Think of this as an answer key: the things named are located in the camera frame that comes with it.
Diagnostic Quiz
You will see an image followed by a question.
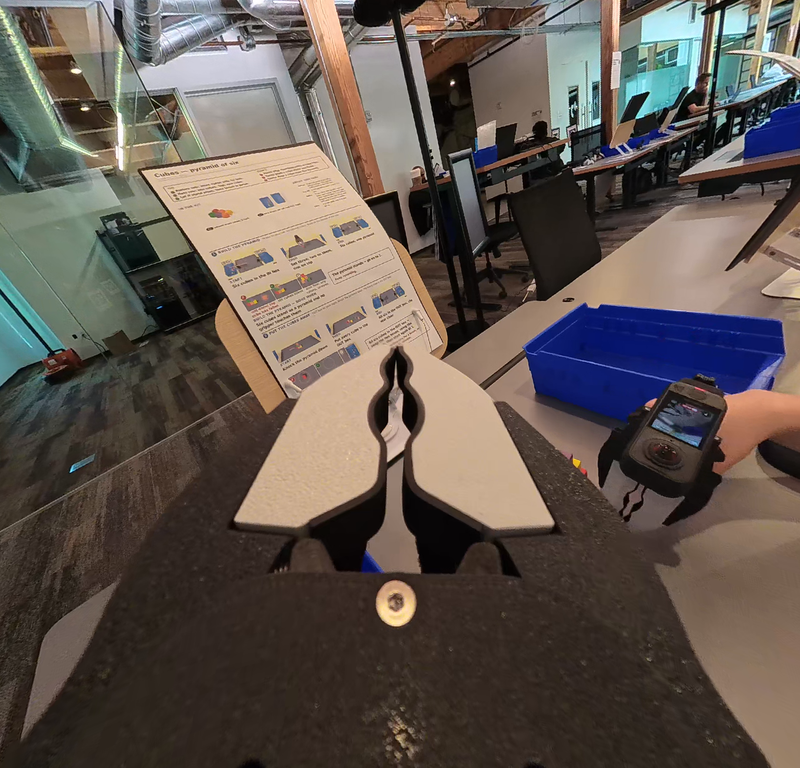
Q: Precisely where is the wooden workbench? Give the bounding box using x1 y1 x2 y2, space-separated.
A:
409 140 571 231

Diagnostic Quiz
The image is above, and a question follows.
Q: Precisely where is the wooden support post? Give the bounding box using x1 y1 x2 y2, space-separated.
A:
290 0 385 199
600 0 623 147

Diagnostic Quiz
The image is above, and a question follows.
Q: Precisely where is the black office chair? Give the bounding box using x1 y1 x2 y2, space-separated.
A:
507 168 602 301
478 218 532 300

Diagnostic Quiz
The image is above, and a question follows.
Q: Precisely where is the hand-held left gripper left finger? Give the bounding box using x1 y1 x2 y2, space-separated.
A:
232 346 401 534

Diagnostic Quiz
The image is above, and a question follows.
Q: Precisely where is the black rounded pad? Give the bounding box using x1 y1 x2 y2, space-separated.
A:
758 440 800 480

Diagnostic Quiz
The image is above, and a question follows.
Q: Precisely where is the silver ventilation duct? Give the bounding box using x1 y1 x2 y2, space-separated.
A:
103 0 626 68

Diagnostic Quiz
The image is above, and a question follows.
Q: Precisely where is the printed instruction sheet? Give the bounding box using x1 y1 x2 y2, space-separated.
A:
139 142 438 400

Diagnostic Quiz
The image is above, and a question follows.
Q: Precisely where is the row of blue storage bins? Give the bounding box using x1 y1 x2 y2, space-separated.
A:
744 104 800 159

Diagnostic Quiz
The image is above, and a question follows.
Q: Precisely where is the black glass door cabinet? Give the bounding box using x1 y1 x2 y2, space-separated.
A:
97 215 223 334

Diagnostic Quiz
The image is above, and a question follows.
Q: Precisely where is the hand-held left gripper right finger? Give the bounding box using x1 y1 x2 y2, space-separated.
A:
395 346 557 538

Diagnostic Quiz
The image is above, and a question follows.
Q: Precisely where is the grey panel on wheeled stand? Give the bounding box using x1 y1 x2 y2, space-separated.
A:
447 149 504 328

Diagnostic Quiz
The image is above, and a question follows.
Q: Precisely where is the black floor lamp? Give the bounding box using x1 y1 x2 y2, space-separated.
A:
352 0 490 351

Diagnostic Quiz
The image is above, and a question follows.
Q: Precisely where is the long office desk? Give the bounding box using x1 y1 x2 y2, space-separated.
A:
572 124 704 213

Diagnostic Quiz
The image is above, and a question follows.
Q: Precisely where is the red floor machine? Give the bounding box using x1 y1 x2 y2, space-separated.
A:
42 348 83 381

